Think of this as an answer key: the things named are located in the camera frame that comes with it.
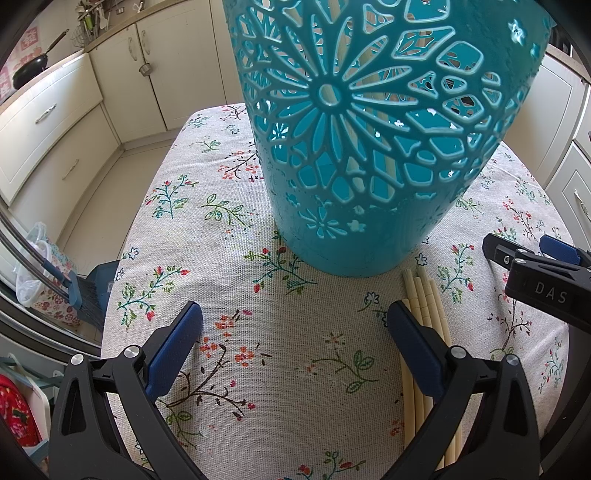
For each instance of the cream kitchen cabinet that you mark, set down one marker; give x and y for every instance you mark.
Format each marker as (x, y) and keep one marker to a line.
(194, 69)
(549, 106)

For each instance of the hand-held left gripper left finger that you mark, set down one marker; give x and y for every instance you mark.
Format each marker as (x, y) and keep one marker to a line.
(173, 350)

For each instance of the floral patterned bag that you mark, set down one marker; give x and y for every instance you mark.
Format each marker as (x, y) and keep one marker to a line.
(60, 297)

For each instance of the white plastic bag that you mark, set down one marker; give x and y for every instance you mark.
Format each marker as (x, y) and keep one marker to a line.
(34, 249)

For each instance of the black frying pan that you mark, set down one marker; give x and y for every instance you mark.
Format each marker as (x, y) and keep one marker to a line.
(30, 71)

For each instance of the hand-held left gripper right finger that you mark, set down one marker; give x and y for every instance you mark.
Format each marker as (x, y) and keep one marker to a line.
(415, 350)

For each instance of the counter utensil rack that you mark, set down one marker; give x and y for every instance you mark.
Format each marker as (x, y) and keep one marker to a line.
(92, 23)

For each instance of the floral tablecloth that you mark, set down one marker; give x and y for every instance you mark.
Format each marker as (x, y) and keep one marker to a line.
(286, 369)

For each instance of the red floral cloth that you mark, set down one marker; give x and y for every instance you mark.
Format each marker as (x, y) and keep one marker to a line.
(16, 410)

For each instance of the cream drawer unit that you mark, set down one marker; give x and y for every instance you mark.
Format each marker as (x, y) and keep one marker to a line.
(60, 138)
(570, 175)

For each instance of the teal perforated plastic basket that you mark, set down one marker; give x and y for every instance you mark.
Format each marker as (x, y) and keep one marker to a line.
(351, 249)

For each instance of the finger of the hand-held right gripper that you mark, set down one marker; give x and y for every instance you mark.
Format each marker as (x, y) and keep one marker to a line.
(561, 251)
(545, 286)

